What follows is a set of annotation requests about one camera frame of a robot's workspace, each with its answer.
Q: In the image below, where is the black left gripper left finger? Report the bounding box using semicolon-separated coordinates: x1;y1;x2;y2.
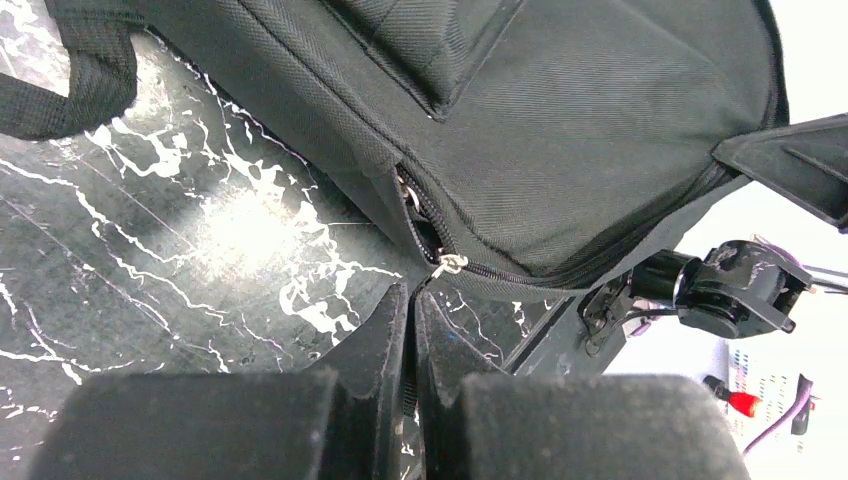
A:
29;284;408;479

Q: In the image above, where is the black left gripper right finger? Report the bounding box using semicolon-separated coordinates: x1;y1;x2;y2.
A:
413;292;749;479

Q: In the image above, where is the black student backpack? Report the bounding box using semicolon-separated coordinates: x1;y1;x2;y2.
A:
1;1;847;301

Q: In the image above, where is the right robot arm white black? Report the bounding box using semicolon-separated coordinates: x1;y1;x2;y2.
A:
578;240;847;357

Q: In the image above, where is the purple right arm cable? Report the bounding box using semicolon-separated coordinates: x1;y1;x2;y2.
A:
702;374;819;458

